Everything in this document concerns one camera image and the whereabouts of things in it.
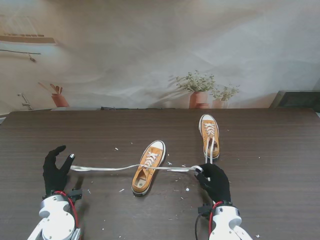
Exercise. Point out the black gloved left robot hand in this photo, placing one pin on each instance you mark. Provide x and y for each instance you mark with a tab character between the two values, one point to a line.
53	175

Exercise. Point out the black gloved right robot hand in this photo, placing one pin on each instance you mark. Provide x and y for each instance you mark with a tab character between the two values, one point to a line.
216	182

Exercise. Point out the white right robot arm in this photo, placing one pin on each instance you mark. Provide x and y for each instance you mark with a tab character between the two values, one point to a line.
227	222

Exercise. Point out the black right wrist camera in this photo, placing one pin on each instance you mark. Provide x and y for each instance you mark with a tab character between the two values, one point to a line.
204	209

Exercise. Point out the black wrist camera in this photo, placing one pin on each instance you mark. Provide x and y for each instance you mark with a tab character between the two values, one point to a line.
204	209
76	194

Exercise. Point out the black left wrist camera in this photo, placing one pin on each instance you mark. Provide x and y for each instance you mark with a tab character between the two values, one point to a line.
76	194

